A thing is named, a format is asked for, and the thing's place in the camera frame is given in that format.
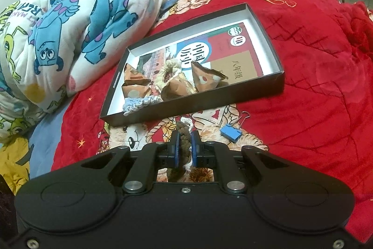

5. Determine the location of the blue binder clip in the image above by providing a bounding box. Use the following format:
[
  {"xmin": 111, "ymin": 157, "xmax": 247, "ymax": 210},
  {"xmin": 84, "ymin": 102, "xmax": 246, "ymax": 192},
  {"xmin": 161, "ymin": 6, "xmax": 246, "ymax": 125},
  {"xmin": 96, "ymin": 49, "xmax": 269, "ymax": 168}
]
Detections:
[{"xmin": 220, "ymin": 111, "xmax": 251, "ymax": 143}]

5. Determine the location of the brown knitted scrunchie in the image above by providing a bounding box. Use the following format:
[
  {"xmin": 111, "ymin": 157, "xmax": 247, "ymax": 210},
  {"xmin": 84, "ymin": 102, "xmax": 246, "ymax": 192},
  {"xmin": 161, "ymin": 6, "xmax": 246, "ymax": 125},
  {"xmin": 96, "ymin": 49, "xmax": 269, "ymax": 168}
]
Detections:
[{"xmin": 167, "ymin": 121, "xmax": 192, "ymax": 183}]

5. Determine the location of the light blue knitted scrunchie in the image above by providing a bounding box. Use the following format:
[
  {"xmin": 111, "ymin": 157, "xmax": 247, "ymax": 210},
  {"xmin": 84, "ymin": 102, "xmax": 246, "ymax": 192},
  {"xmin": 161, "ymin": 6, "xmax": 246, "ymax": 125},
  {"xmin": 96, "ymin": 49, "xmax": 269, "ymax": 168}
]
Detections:
[{"xmin": 123, "ymin": 95, "xmax": 163, "ymax": 116}]

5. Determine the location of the brown chocolate snack packet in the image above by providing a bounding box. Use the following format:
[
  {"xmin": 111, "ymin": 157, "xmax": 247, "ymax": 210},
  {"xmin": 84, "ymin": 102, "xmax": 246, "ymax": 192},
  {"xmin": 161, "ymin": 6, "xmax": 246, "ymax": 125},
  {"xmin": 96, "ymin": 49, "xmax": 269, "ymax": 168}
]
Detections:
[{"xmin": 191, "ymin": 61, "xmax": 228, "ymax": 92}]

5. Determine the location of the cream knitted scrunchie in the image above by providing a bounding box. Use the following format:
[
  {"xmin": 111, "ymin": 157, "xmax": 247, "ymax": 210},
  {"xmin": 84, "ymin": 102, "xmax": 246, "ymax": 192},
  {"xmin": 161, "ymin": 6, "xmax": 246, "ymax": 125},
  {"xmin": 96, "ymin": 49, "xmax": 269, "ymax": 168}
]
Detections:
[{"xmin": 154, "ymin": 58, "xmax": 181, "ymax": 92}]

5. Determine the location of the black shallow cardboard box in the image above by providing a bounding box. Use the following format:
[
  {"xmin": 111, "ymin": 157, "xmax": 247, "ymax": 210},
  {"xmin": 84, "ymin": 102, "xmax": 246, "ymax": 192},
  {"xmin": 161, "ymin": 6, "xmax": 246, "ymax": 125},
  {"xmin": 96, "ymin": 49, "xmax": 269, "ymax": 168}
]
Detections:
[{"xmin": 100, "ymin": 3, "xmax": 284, "ymax": 126}]

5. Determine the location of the Chinese history textbook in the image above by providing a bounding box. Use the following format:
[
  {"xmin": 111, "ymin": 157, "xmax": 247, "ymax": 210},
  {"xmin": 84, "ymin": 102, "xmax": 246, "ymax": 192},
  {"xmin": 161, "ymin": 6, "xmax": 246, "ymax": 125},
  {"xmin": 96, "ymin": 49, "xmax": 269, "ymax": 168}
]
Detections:
[{"xmin": 136, "ymin": 20, "xmax": 264, "ymax": 84}]

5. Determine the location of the red quilted bedspread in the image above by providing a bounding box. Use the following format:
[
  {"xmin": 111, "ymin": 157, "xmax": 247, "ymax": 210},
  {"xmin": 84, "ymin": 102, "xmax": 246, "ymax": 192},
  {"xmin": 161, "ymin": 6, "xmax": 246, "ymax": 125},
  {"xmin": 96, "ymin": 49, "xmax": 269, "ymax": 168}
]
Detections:
[{"xmin": 52, "ymin": 0, "xmax": 372, "ymax": 242}]

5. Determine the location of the monster cartoon white duvet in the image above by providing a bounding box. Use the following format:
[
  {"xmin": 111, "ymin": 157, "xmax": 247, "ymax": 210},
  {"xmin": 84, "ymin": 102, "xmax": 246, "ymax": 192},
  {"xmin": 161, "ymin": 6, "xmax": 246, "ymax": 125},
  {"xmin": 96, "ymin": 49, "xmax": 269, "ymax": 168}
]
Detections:
[{"xmin": 1, "ymin": 0, "xmax": 177, "ymax": 143}]

